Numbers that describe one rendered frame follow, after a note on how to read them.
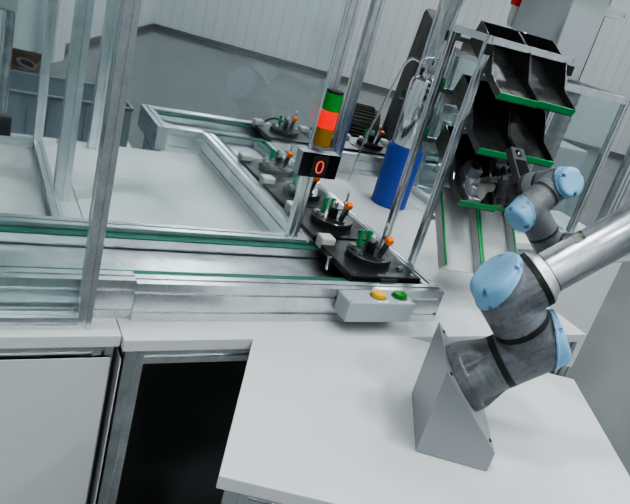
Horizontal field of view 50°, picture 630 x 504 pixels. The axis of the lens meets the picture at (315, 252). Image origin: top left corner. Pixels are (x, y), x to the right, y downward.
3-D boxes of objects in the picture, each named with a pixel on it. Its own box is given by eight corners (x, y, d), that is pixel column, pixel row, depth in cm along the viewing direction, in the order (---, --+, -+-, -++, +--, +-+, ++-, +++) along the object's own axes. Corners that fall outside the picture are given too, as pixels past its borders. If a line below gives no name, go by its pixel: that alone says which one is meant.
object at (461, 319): (582, 342, 221) (586, 334, 220) (122, 352, 148) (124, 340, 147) (375, 184, 332) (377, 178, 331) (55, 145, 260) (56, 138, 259)
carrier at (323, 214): (376, 246, 217) (388, 210, 213) (312, 241, 206) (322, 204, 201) (343, 215, 236) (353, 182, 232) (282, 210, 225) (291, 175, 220)
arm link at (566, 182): (552, 178, 156) (576, 158, 158) (523, 182, 166) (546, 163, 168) (569, 206, 157) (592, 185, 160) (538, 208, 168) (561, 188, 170)
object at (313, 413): (688, 600, 124) (695, 589, 123) (215, 488, 119) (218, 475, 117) (569, 387, 189) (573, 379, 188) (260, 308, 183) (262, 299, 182)
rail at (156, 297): (433, 321, 198) (445, 289, 194) (130, 321, 155) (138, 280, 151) (423, 311, 202) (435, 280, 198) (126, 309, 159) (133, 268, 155)
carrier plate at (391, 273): (418, 284, 197) (421, 278, 196) (349, 282, 185) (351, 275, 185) (379, 248, 216) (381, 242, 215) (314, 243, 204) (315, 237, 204)
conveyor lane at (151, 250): (409, 310, 200) (419, 281, 197) (125, 307, 160) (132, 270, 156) (364, 266, 223) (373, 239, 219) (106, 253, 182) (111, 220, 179)
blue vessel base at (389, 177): (411, 212, 294) (431, 153, 284) (382, 209, 286) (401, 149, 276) (393, 198, 306) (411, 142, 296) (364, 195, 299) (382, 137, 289)
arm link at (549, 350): (522, 397, 137) (586, 371, 133) (495, 349, 132) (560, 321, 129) (510, 363, 148) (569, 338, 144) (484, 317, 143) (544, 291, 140)
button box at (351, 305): (409, 322, 184) (416, 303, 181) (344, 322, 174) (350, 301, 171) (396, 309, 189) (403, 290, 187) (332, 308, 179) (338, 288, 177)
